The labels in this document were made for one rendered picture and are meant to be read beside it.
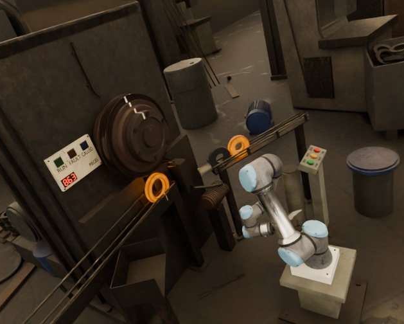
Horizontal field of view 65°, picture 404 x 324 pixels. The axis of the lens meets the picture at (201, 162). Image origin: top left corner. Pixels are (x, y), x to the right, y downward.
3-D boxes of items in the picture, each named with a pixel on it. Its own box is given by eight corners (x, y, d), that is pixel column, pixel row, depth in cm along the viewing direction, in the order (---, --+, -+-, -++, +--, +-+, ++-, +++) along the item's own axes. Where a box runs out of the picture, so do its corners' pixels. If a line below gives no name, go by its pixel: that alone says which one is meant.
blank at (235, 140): (224, 141, 216) (226, 143, 213) (243, 130, 218) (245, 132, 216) (231, 159, 223) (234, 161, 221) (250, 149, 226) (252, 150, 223)
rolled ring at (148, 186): (163, 167, 197) (159, 166, 199) (144, 184, 185) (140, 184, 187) (173, 191, 205) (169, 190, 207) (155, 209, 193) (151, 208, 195)
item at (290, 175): (289, 229, 239) (277, 172, 215) (294, 219, 247) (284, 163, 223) (304, 233, 232) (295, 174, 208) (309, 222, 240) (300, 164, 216)
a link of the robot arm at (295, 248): (321, 254, 151) (268, 153, 148) (299, 272, 145) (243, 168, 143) (304, 251, 162) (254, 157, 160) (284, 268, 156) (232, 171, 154)
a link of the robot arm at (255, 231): (240, 229, 182) (245, 242, 184) (259, 227, 177) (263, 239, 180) (243, 222, 188) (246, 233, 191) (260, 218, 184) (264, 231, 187)
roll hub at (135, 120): (138, 171, 172) (117, 125, 159) (168, 145, 190) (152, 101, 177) (145, 171, 168) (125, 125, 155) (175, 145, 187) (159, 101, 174)
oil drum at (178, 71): (173, 130, 486) (153, 73, 445) (194, 113, 525) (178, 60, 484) (205, 130, 451) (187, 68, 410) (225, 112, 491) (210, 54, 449)
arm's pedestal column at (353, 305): (367, 283, 185) (366, 251, 173) (354, 346, 158) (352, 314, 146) (299, 266, 208) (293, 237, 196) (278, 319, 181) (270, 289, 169)
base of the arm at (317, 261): (335, 251, 167) (335, 238, 162) (327, 273, 157) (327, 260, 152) (307, 243, 176) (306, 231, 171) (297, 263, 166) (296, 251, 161)
